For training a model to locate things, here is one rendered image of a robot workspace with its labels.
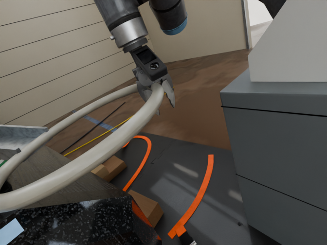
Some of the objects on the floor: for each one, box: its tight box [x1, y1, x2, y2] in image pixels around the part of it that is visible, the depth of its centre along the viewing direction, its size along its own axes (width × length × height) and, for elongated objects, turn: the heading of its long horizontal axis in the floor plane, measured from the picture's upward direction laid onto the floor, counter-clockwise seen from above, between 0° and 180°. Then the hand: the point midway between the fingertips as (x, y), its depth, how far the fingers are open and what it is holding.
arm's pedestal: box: [219, 68, 327, 245], centre depth 74 cm, size 50×50×85 cm
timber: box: [128, 190, 164, 228], centre depth 125 cm, size 30×12×12 cm, turn 85°
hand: (165, 108), depth 52 cm, fingers closed on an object, 4 cm apart
